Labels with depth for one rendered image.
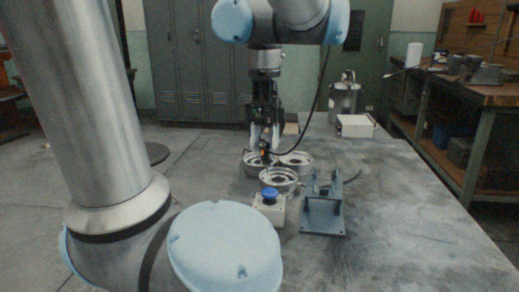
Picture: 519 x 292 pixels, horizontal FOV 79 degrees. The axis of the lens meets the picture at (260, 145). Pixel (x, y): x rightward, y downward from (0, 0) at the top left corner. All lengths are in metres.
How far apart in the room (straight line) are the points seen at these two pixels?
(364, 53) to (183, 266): 3.54
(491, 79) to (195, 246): 2.26
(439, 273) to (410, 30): 3.68
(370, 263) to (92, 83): 0.56
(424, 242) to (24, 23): 0.73
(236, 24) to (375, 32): 3.25
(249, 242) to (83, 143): 0.18
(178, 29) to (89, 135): 3.47
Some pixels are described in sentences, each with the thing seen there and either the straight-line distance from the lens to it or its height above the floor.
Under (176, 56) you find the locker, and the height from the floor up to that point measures 0.86.
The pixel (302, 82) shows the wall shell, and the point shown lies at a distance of 4.07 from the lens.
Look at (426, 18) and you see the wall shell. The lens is 4.25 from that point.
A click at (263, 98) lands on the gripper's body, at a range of 0.68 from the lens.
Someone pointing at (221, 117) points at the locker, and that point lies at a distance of 3.78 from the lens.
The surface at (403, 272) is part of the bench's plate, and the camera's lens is 0.67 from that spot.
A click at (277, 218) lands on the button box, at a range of 0.71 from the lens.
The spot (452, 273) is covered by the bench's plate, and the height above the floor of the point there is 0.80.
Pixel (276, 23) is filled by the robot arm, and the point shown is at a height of 1.23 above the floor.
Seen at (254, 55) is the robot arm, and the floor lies 1.16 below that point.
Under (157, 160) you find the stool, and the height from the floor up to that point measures 0.61.
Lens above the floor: 1.23
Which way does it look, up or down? 22 degrees down
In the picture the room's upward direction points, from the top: straight up
